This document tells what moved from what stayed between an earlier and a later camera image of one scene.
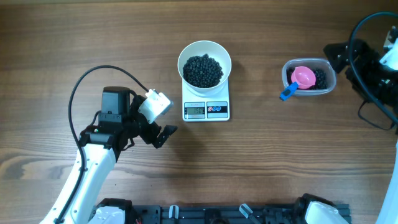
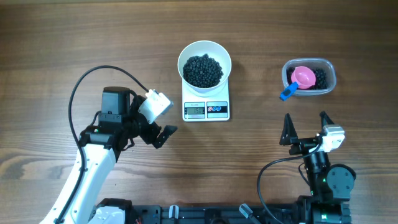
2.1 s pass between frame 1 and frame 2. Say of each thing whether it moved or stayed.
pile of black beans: stayed
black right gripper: moved
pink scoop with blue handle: stayed
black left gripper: stayed
